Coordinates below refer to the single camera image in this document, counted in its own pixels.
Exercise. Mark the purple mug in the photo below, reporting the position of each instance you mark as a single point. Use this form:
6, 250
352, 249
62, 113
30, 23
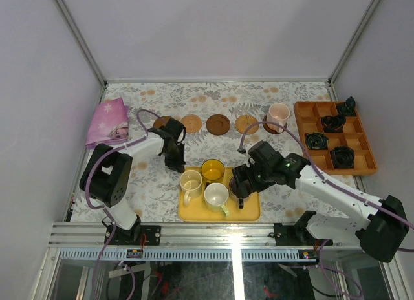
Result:
233, 190

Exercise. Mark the blue slotted cable duct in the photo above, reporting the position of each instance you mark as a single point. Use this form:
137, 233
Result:
112, 254

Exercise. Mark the woven rattan coaster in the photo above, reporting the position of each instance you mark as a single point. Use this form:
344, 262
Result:
192, 123
243, 123

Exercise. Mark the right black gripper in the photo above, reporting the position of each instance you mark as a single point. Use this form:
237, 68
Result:
244, 172

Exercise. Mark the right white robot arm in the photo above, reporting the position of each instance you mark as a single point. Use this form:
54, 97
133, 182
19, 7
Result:
378, 225

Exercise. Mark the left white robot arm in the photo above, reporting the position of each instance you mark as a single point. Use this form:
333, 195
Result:
106, 175

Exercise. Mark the aluminium frame rail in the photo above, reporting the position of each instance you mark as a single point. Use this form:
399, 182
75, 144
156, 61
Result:
173, 235

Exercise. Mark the black item left compartment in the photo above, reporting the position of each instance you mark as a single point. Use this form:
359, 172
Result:
316, 141

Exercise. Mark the yellow serving tray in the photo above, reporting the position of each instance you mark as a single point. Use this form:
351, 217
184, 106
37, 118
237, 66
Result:
197, 210

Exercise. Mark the black coiled item lower compartment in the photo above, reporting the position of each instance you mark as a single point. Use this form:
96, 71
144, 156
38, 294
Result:
342, 157

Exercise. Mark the cream mug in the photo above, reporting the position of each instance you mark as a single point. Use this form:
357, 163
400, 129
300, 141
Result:
191, 185

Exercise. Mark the black item top compartment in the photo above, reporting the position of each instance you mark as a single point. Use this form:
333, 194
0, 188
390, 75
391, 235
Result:
347, 108

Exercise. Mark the pink mug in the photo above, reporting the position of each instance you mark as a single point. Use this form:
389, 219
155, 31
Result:
278, 114

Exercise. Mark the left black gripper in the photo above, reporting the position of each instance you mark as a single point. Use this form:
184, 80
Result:
176, 158

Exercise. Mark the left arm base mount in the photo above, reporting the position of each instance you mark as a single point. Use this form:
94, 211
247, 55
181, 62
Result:
139, 234

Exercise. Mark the yellow glass cup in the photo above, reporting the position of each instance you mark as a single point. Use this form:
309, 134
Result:
212, 171

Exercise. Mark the dark wooden coaster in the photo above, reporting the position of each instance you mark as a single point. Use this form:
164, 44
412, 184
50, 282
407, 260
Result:
161, 122
270, 129
218, 124

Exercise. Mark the white green-handled mug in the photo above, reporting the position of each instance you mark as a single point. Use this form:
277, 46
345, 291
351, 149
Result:
216, 196

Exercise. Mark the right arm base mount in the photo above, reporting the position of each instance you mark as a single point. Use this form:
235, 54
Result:
291, 233

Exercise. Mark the purple snowflake cloth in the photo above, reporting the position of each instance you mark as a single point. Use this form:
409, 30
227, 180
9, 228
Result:
109, 125

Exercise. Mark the orange compartment organizer tray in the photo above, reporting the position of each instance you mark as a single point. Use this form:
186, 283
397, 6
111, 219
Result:
308, 118

